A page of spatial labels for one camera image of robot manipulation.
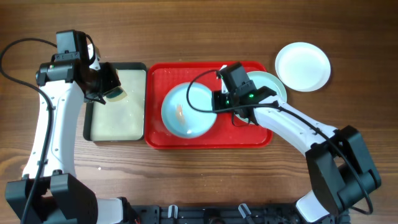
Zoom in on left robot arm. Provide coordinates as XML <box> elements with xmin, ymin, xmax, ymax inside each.
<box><xmin>6</xmin><ymin>60</ymin><xmax>128</xmax><ymax>223</ymax></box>

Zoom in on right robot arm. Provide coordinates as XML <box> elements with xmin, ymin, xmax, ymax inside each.
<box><xmin>212</xmin><ymin>86</ymin><xmax>381</xmax><ymax>223</ymax></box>

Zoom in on black water tray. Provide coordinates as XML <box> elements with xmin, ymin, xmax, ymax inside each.
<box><xmin>83</xmin><ymin>62</ymin><xmax>147</xmax><ymax>142</ymax></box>

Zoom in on light blue plate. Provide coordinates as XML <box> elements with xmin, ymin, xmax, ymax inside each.
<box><xmin>161</xmin><ymin>83</ymin><xmax>217</xmax><ymax>139</ymax></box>

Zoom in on green yellow sponge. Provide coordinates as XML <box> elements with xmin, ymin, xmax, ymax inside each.
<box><xmin>106</xmin><ymin>86</ymin><xmax>127</xmax><ymax>102</ymax></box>

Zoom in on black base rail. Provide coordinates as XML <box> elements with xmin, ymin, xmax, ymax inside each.
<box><xmin>128</xmin><ymin>203</ymin><xmax>308</xmax><ymax>224</ymax></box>

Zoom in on pale green plate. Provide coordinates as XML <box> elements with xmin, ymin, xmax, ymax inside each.
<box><xmin>232</xmin><ymin>71</ymin><xmax>287</xmax><ymax>126</ymax></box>

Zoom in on white plate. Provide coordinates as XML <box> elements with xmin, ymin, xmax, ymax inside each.
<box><xmin>275</xmin><ymin>42</ymin><xmax>331</xmax><ymax>92</ymax></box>

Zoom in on red serving tray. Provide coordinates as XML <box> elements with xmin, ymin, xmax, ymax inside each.
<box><xmin>144</xmin><ymin>61</ymin><xmax>273</xmax><ymax>149</ymax></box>

